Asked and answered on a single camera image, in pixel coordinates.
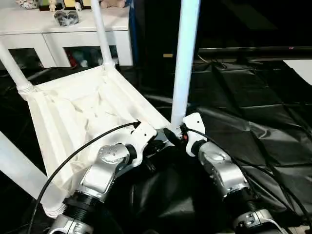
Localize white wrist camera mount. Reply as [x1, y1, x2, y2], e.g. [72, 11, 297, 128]
[130, 123, 158, 168]
[181, 112, 207, 156]

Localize white flat panel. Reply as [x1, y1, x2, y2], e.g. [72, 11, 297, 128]
[282, 58, 312, 86]

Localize white plastic table top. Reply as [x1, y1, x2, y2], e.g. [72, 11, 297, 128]
[24, 64, 176, 219]

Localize beige plush toy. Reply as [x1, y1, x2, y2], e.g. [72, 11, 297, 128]
[101, 0, 125, 8]

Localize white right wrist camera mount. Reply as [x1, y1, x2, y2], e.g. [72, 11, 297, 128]
[181, 112, 207, 156]

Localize bag of black parts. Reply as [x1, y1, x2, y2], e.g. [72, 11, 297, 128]
[54, 10, 80, 26]

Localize white sideboard cabinet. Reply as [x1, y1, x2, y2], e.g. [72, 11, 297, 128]
[0, 4, 134, 69]

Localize black framed plaque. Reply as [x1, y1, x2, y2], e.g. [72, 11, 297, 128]
[39, 0, 63, 11]
[62, 0, 92, 9]

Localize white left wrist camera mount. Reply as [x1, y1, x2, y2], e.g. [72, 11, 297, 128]
[130, 123, 158, 168]

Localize long black bar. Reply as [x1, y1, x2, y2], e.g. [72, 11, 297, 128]
[198, 46, 312, 53]

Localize white polka dot object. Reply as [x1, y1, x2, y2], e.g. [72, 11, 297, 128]
[16, 0, 39, 9]

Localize black glossy mat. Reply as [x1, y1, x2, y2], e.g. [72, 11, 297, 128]
[0, 58, 312, 234]

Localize white plastic table leg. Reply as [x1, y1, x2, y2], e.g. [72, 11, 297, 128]
[0, 43, 34, 100]
[91, 0, 116, 71]
[0, 131, 66, 219]
[170, 0, 202, 134]

